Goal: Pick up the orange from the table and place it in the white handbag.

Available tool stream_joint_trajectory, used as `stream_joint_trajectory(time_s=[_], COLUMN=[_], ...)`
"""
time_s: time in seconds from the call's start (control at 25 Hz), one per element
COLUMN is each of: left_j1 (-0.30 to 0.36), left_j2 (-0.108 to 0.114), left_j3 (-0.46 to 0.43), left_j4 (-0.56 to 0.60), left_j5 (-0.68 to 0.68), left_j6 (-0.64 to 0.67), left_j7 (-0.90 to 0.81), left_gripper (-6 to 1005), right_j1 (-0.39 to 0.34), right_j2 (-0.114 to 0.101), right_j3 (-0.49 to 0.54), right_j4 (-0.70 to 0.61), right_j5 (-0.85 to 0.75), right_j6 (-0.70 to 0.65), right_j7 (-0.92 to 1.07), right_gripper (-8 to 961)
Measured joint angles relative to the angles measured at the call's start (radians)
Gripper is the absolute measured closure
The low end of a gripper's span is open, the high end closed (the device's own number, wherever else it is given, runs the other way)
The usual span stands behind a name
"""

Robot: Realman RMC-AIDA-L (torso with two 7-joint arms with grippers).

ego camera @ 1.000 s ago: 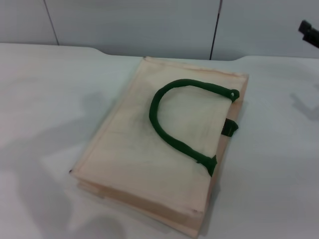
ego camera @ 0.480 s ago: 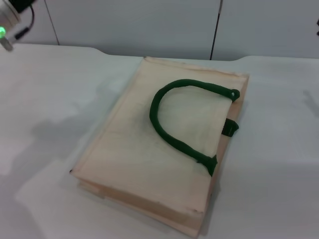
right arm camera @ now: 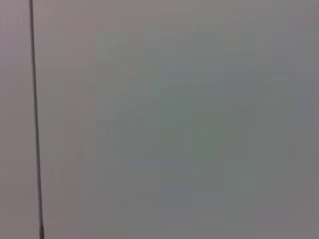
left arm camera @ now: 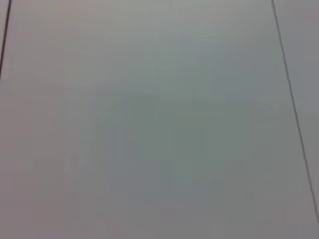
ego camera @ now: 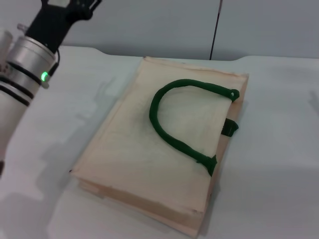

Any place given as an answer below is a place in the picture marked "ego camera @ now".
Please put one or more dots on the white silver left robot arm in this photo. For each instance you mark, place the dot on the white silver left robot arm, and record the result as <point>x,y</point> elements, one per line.
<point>15,99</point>

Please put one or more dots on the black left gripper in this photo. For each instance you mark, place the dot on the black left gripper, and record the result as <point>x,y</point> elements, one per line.
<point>52,25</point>

